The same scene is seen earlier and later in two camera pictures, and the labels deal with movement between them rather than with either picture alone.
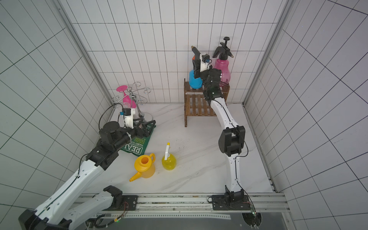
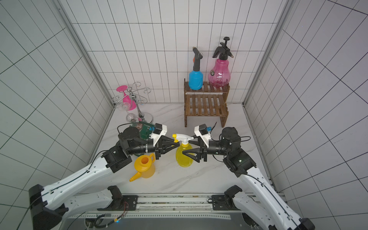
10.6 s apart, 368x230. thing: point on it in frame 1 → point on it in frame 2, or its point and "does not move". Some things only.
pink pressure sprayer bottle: [223, 52] does not move
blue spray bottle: [195, 83] does not move
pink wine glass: [126, 98] does not move
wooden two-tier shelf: [195, 105] does not move
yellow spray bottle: [169, 160] → [182, 160]
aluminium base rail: [260, 205] does not move
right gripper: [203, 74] → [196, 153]
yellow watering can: [145, 165] does not move
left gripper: [146, 133] → [159, 146]
